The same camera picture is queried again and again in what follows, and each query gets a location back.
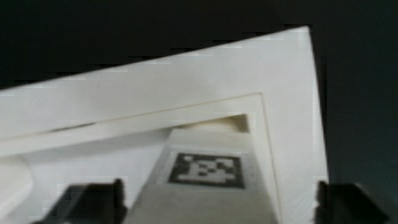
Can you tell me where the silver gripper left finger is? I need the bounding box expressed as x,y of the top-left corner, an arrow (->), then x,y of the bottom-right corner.
33,179 -> 128,224

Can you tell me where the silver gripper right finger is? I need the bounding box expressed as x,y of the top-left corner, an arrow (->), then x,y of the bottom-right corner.
314,181 -> 398,224

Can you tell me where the white leg with tag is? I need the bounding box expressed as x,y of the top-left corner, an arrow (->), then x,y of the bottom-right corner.
122,129 -> 279,224

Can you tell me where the white square tabletop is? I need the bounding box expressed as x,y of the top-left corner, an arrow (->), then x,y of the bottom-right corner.
0,27 -> 328,224

